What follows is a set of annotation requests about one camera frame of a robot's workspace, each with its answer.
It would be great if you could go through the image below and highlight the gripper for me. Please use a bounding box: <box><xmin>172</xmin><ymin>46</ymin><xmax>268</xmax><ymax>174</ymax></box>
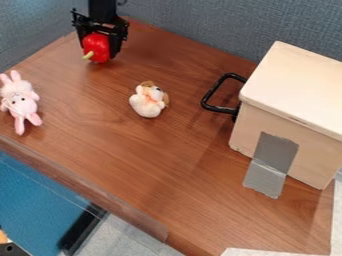
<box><xmin>69</xmin><ymin>8</ymin><xmax>131</xmax><ymax>60</ymax></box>

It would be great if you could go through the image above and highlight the red toy pepper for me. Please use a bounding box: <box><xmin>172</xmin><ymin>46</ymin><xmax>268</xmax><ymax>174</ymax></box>
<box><xmin>80</xmin><ymin>32</ymin><xmax>113</xmax><ymax>64</ymax></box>

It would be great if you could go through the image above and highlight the white and brown plush dog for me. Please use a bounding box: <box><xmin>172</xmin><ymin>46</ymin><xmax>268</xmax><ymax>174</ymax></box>
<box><xmin>128</xmin><ymin>80</ymin><xmax>171</xmax><ymax>119</ymax></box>

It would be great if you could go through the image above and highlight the pink plush bunny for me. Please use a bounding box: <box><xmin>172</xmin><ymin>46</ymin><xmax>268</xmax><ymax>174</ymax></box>
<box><xmin>0</xmin><ymin>69</ymin><xmax>45</xmax><ymax>137</ymax></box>

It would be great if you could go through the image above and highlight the drawer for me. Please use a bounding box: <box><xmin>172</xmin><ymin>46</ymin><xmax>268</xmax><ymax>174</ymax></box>
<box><xmin>199</xmin><ymin>72</ymin><xmax>249</xmax><ymax>123</ymax></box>

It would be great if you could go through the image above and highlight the cabinet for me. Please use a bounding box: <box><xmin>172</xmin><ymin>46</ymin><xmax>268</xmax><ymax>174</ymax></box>
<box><xmin>227</xmin><ymin>40</ymin><xmax>342</xmax><ymax>191</ymax></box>

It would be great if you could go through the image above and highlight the grey tape strip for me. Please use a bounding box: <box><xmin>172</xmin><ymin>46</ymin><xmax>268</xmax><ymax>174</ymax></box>
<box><xmin>241</xmin><ymin>131</ymin><xmax>301</xmax><ymax>200</ymax></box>

